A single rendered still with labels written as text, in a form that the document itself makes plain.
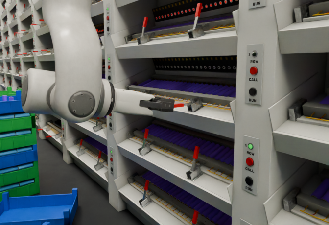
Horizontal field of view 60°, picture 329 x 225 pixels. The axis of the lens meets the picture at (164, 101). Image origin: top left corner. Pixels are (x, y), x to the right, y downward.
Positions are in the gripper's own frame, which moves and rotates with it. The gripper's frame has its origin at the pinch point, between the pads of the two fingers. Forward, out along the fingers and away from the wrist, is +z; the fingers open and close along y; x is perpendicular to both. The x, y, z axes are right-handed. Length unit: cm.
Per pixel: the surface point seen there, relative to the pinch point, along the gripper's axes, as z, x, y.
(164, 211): 19.2, -37.6, -17.3
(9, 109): -23, -13, -81
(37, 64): 8, 11, -185
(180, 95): 12.9, 2.8, -9.4
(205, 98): 12.9, 2.9, 1.7
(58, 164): 12, -50, -117
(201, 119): 9.5, -2.5, 4.6
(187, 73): 23.9, 10.9, -20.6
